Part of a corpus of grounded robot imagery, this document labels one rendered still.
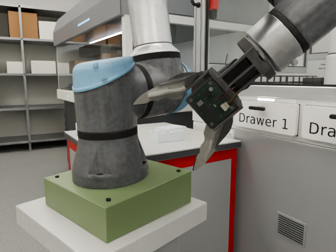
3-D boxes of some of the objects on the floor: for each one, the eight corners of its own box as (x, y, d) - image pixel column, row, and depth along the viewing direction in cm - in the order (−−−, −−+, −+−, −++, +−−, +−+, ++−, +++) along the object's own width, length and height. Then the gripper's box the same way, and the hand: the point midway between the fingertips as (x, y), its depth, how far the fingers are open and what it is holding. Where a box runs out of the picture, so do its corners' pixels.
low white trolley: (115, 366, 104) (108, 160, 92) (72, 270, 156) (64, 131, 144) (234, 302, 134) (241, 140, 122) (164, 239, 186) (164, 122, 174)
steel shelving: (-78, 162, 360) (-102, -10, 329) (-68, 153, 403) (-88, 0, 371) (178, 136, 525) (178, 20, 493) (165, 131, 568) (165, 24, 536)
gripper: (212, -3, 37) (109, 100, 43) (313, 113, 38) (198, 198, 44) (215, 7, 45) (128, 92, 51) (298, 102, 46) (203, 175, 52)
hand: (163, 137), depth 50 cm, fingers open, 14 cm apart
